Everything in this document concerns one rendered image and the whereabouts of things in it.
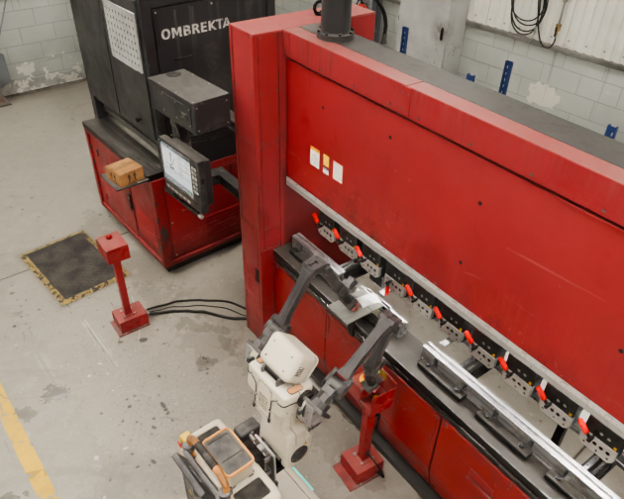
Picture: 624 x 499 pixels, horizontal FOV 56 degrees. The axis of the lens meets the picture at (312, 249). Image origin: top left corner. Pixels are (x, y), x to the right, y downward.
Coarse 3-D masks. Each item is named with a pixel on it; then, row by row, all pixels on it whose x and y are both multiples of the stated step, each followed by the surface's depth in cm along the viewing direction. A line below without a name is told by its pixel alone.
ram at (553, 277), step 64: (320, 128) 316; (384, 128) 273; (320, 192) 339; (384, 192) 290; (448, 192) 254; (512, 192) 225; (384, 256) 309; (448, 256) 268; (512, 256) 236; (576, 256) 211; (512, 320) 248; (576, 320) 221; (576, 384) 232
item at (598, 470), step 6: (594, 456) 271; (588, 462) 268; (594, 462) 269; (600, 462) 270; (606, 462) 268; (612, 462) 271; (588, 468) 268; (594, 468) 268; (600, 468) 266; (606, 468) 269; (594, 474) 265; (600, 474) 273
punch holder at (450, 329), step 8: (448, 312) 281; (456, 312) 277; (448, 320) 283; (456, 320) 278; (464, 320) 274; (440, 328) 290; (448, 328) 286; (456, 328) 281; (464, 328) 276; (448, 336) 287; (456, 336) 282; (464, 336) 280
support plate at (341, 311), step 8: (360, 296) 336; (336, 304) 330; (376, 304) 331; (336, 312) 325; (344, 312) 325; (352, 312) 325; (360, 312) 325; (368, 312) 325; (344, 320) 320; (352, 320) 320
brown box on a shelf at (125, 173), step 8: (120, 160) 438; (128, 160) 438; (112, 168) 427; (120, 168) 427; (128, 168) 428; (136, 168) 429; (104, 176) 439; (112, 176) 429; (120, 176) 422; (128, 176) 426; (136, 176) 431; (144, 176) 437; (112, 184) 430; (120, 184) 426; (128, 184) 429; (136, 184) 432
